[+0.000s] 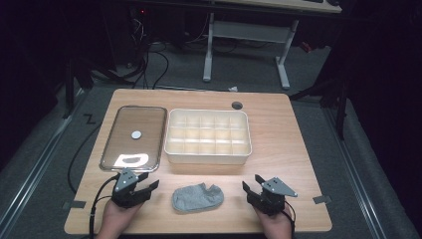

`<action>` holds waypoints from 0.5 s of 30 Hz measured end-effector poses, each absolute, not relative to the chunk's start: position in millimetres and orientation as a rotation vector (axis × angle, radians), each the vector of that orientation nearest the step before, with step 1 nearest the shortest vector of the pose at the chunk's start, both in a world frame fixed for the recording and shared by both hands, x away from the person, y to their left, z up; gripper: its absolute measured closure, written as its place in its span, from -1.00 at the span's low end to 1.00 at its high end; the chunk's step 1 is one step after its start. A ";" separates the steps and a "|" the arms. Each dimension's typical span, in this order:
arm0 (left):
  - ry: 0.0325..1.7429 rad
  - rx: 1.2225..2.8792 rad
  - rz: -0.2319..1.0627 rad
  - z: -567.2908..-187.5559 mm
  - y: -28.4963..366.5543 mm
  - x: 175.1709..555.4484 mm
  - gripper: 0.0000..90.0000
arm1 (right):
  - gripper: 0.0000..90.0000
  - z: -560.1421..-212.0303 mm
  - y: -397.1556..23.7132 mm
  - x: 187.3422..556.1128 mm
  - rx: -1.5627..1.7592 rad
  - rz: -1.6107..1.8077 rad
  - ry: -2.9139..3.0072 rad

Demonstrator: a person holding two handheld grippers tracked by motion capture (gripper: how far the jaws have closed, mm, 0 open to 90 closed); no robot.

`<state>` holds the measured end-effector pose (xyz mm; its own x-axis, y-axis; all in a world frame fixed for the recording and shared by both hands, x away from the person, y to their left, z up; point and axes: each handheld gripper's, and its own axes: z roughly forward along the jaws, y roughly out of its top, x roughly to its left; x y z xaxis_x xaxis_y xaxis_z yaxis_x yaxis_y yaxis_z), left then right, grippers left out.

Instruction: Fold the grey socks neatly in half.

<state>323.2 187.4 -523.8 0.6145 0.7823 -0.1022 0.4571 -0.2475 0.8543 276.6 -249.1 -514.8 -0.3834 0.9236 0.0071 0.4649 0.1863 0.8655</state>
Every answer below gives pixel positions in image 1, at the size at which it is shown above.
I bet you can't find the white-framed desk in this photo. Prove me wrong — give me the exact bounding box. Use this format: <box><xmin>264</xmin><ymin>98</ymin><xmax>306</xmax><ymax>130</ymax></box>
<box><xmin>202</xmin><ymin>0</ymin><xmax>343</xmax><ymax>92</ymax></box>

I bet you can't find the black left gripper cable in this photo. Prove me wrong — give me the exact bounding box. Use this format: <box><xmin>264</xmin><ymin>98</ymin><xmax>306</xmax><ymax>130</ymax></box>
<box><xmin>88</xmin><ymin>174</ymin><xmax>119</xmax><ymax>239</ymax></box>

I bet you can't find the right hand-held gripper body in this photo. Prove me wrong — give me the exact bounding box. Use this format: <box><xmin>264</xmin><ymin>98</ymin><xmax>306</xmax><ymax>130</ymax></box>
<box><xmin>246</xmin><ymin>176</ymin><xmax>299</xmax><ymax>217</ymax></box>

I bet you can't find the person's right hand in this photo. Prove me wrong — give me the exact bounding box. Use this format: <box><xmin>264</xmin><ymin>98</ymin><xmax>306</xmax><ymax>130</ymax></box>
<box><xmin>253</xmin><ymin>205</ymin><xmax>295</xmax><ymax>239</ymax></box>

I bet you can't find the black floor cable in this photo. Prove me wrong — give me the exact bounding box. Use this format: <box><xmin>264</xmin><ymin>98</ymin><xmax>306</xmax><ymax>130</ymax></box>
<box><xmin>67</xmin><ymin>121</ymin><xmax>104</xmax><ymax>195</ymax></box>

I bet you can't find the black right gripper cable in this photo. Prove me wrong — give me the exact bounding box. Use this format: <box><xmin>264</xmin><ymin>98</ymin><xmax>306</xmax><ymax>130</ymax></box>
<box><xmin>284</xmin><ymin>199</ymin><xmax>297</xmax><ymax>239</ymax></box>

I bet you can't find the grey tape strip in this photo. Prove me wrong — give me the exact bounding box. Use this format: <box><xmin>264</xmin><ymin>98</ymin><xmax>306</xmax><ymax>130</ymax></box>
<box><xmin>313</xmin><ymin>194</ymin><xmax>333</xmax><ymax>205</ymax></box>
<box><xmin>62</xmin><ymin>200</ymin><xmax>88</xmax><ymax>211</ymax></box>

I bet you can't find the metal floor rail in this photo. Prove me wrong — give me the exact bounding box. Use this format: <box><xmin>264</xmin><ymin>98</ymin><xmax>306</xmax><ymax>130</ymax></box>
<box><xmin>0</xmin><ymin>89</ymin><xmax>88</xmax><ymax>230</ymax></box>
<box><xmin>321</xmin><ymin>107</ymin><xmax>387</xmax><ymax>239</ymax></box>

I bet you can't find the transparent lid with white knob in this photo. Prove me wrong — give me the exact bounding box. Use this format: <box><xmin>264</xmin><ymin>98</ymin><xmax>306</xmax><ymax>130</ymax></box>
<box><xmin>99</xmin><ymin>105</ymin><xmax>168</xmax><ymax>173</ymax></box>

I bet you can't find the grey sock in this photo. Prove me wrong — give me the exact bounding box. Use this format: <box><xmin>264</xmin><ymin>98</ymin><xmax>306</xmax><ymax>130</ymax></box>
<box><xmin>171</xmin><ymin>182</ymin><xmax>225</xmax><ymax>214</ymax></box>

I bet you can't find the white divided storage box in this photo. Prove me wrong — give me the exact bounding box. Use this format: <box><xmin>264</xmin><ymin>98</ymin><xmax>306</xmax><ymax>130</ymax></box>
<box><xmin>163</xmin><ymin>108</ymin><xmax>253</xmax><ymax>166</ymax></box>

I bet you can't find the bundle of black cables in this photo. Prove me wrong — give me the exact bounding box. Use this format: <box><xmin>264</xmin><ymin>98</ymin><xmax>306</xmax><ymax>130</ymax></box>
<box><xmin>127</xmin><ymin>18</ymin><xmax>171</xmax><ymax>91</ymax></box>

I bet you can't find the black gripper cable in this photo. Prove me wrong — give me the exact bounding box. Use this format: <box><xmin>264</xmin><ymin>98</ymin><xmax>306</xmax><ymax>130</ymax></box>
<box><xmin>88</xmin><ymin>174</ymin><xmax>119</xmax><ymax>239</ymax></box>
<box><xmin>284</xmin><ymin>199</ymin><xmax>297</xmax><ymax>239</ymax></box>

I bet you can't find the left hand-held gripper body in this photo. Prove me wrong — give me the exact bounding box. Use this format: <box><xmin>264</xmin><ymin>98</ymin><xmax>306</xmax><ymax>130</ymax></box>
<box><xmin>110</xmin><ymin>167</ymin><xmax>144</xmax><ymax>210</ymax></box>

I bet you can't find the black metal stand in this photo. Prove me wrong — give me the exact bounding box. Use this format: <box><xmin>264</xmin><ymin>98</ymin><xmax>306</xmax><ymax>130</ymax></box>
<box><xmin>288</xmin><ymin>78</ymin><xmax>351</xmax><ymax>141</ymax></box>
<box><xmin>61</xmin><ymin>58</ymin><xmax>96</xmax><ymax>120</ymax></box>

